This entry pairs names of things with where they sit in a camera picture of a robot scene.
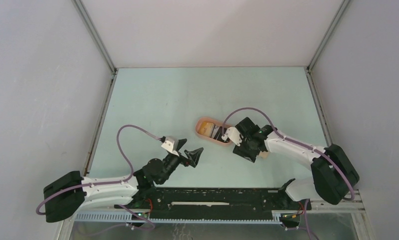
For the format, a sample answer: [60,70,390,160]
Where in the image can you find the right controller board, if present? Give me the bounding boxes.
[279,214,301,228]

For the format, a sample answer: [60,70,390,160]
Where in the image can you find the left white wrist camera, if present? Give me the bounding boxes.
[160,136,180,157]

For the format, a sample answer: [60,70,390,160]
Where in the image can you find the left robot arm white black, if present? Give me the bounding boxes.
[41,137,204,223]

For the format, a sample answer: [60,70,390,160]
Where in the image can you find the orange credit card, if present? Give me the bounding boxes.
[198,121,215,138]

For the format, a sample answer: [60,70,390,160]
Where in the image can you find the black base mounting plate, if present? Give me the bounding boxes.
[126,187,311,221]

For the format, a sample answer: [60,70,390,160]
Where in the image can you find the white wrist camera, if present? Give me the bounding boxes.
[225,126,243,147]
[160,136,180,157]

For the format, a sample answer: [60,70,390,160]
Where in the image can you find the aluminium frame rail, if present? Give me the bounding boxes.
[310,190,365,214]

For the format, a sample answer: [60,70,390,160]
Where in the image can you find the white cable duct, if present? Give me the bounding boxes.
[74,211,283,225]

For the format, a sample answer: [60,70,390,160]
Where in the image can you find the left controller board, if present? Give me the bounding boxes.
[131,212,149,221]

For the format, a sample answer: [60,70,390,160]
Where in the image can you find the striped black white card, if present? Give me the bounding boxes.
[210,125,222,140]

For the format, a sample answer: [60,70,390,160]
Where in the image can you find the controller board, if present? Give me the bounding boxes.
[279,214,301,228]
[131,212,149,221]

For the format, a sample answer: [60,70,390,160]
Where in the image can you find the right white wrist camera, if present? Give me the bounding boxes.
[225,126,243,147]

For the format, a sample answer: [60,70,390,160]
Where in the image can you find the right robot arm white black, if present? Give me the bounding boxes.
[223,117,360,209]

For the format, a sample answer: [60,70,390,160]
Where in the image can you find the tan leather card holder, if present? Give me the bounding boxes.
[257,151,269,159]

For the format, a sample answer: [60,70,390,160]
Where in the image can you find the pink oval tray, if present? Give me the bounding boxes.
[195,117,232,147]

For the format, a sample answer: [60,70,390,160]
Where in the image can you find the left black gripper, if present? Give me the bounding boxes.
[158,138,203,184]

